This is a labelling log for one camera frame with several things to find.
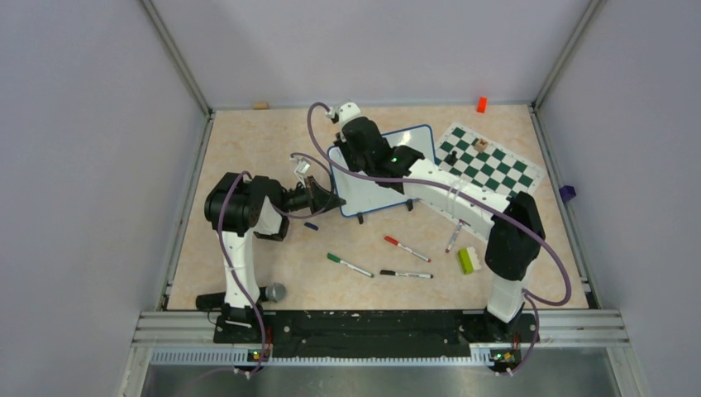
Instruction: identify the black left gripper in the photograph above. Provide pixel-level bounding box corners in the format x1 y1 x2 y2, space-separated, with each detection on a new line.
279 175 346 215

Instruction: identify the blue framed whiteboard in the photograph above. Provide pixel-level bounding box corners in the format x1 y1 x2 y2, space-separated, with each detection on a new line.
331 124 435 220

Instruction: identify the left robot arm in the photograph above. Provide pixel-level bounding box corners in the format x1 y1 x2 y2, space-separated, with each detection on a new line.
196 173 346 342

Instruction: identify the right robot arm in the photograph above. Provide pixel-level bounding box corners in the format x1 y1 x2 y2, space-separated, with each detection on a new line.
331 116 545 341

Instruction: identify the green marker pen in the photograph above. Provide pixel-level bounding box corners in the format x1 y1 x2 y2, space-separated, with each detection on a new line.
327 253 374 278

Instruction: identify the red marker pen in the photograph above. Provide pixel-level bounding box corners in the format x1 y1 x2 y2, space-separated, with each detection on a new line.
384 236 432 263

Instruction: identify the black marker pen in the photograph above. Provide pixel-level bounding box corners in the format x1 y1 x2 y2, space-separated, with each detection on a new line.
379 270 434 279

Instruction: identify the green white chessboard mat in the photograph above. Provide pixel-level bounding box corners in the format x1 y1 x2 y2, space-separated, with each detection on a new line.
435 123 546 197

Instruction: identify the small wooden cylinder piece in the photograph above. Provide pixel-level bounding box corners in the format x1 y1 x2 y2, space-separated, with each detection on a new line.
474 139 489 153

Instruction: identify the orange red block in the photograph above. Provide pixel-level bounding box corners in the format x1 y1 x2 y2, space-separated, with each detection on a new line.
476 97 488 113

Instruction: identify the purple marker pen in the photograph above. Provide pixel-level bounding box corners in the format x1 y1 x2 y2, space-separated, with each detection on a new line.
444 220 464 253

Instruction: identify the lime green toy brick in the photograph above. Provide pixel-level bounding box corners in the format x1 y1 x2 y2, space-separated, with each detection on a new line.
457 247 481 275

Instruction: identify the purple block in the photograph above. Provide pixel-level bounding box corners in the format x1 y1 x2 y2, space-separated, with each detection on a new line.
559 185 577 203

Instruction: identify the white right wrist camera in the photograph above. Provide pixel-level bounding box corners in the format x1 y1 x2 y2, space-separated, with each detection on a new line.
326 101 362 127

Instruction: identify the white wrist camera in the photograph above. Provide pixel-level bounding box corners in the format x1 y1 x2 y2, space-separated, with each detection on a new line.
291 158 311 178
326 101 362 127

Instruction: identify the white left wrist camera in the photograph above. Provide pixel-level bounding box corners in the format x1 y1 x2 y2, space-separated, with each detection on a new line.
291 158 311 178

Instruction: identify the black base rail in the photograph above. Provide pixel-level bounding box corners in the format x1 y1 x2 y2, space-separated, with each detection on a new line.
213 310 536 359

